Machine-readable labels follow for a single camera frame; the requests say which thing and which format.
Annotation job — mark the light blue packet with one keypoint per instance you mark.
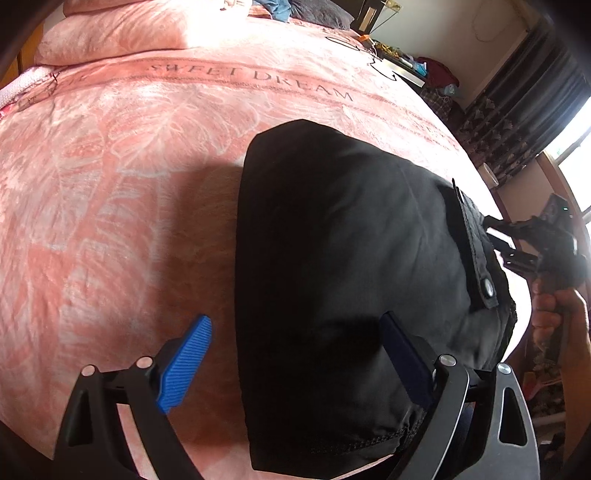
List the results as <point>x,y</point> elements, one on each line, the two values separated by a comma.
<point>418,69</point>

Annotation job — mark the pale wooden curved frame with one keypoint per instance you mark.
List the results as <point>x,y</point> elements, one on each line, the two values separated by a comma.
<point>556,177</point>

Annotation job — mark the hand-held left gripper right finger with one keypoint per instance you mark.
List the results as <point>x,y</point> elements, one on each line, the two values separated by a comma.
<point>411,369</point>

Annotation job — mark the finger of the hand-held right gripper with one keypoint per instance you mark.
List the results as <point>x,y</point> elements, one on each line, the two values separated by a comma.
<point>508,227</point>
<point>519,261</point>

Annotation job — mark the black bedside cabinet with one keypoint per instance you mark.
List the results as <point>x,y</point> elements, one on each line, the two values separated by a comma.
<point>401,67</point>

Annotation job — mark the blue cloth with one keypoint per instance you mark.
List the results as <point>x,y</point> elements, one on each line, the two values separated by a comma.
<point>277,9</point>

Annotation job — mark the pink leaf-print blanket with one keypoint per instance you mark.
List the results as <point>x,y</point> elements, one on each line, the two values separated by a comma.
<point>115,207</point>

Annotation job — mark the plaid garment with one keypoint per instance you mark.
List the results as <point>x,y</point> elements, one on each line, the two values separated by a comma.
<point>436,100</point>

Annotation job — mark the black pants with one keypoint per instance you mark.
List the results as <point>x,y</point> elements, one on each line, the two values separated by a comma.
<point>346,254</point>

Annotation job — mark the dark patterned curtain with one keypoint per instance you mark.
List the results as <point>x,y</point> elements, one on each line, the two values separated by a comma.
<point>521,115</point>

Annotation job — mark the dark red garment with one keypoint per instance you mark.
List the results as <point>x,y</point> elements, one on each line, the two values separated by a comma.
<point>438,69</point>

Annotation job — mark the person's right hand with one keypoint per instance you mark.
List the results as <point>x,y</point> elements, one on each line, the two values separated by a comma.
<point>545,314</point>

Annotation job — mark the pink pillow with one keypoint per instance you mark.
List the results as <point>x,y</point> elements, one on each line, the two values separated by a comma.
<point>115,37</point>

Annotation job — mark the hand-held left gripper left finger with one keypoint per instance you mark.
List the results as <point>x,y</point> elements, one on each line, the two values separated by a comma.
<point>184,364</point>

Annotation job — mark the floral bed sheet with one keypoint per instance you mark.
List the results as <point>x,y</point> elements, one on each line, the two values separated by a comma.
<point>21,92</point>

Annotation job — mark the light blue cap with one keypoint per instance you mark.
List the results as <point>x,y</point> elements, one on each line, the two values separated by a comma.
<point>450,90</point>

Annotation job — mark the window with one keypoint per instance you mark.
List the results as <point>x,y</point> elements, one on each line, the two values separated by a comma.
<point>575,157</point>

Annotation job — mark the small orange object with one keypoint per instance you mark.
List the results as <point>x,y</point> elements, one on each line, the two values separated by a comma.
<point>364,39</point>

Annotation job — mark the grey pillow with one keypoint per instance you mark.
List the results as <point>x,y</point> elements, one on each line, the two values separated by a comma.
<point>318,8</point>

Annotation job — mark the person's right forearm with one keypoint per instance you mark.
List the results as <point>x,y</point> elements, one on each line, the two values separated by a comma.
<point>577,392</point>

